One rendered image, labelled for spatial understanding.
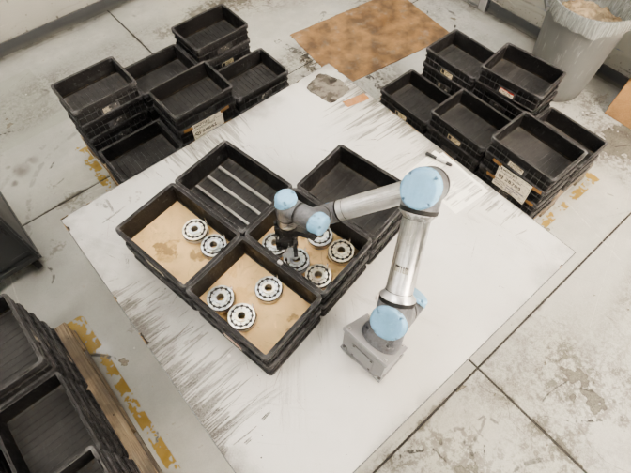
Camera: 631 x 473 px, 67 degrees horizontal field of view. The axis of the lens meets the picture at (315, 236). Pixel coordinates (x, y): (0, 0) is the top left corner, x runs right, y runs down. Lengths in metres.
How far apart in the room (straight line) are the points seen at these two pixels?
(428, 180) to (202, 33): 2.41
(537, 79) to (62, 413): 3.07
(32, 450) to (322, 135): 1.87
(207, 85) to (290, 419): 2.04
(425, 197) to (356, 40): 2.91
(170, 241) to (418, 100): 1.96
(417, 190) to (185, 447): 1.74
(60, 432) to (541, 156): 2.67
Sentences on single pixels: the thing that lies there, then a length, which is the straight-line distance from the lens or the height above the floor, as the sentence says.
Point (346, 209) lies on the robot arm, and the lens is 1.61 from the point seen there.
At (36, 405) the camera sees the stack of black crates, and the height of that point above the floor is 0.38.
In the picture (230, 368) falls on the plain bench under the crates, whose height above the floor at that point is 0.70.
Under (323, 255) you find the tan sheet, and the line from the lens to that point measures 1.87.
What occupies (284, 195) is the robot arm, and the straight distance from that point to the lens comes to 1.56.
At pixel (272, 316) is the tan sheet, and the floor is 0.83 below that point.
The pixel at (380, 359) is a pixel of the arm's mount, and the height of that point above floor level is 0.91.
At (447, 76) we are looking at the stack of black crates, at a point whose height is 0.39.
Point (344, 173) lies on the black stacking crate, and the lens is 2.10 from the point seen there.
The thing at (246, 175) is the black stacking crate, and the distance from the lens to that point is 2.11.
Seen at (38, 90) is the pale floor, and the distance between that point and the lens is 4.25.
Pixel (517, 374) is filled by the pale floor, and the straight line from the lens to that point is 2.75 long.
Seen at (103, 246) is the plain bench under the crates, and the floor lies 0.70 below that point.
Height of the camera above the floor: 2.47
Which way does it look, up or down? 59 degrees down
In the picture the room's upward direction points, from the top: 1 degrees counter-clockwise
